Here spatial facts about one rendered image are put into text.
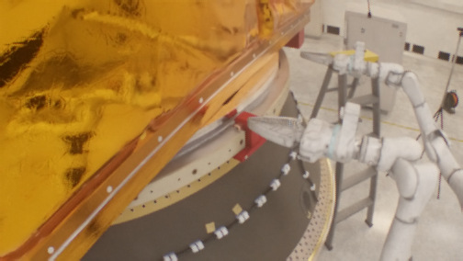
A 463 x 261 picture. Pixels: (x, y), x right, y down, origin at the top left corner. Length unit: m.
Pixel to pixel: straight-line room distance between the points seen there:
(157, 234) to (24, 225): 0.46
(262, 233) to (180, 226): 0.28
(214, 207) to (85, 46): 0.57
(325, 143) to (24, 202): 0.53
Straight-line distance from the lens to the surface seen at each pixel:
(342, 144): 0.59
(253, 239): 0.90
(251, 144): 0.77
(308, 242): 1.13
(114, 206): 0.52
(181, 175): 0.66
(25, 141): 0.32
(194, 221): 0.77
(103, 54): 0.36
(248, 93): 0.84
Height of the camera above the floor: 2.14
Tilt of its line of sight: 34 degrees down
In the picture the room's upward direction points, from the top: 3 degrees counter-clockwise
